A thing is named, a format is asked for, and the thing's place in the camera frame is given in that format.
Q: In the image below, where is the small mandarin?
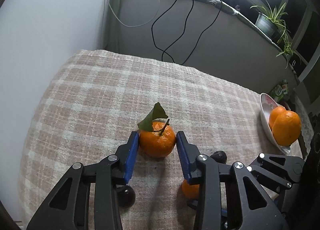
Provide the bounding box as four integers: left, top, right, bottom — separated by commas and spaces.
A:
181, 179, 200, 200

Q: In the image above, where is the dark cherry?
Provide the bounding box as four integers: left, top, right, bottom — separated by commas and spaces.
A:
116, 185, 136, 208
210, 150, 227, 164

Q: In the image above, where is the mandarin with green leaf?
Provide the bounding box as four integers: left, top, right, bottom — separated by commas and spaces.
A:
137, 102, 176, 158

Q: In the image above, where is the large round orange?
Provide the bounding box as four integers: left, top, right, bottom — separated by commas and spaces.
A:
272, 110, 302, 147

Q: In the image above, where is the large bumpy orange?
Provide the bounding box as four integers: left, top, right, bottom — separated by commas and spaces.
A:
268, 106, 286, 129

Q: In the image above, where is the floral white plate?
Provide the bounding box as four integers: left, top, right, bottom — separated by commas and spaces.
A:
260, 92, 292, 155

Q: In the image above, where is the pink plaid tablecloth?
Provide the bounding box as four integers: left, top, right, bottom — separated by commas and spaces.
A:
17, 49, 304, 230

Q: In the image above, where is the green snack bag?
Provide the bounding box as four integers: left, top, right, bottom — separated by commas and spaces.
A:
269, 79, 289, 103

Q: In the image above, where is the potted spider plant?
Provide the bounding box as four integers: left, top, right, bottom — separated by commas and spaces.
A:
250, 0, 302, 67

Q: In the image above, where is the black cable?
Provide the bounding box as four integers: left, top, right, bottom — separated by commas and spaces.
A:
151, 0, 234, 65

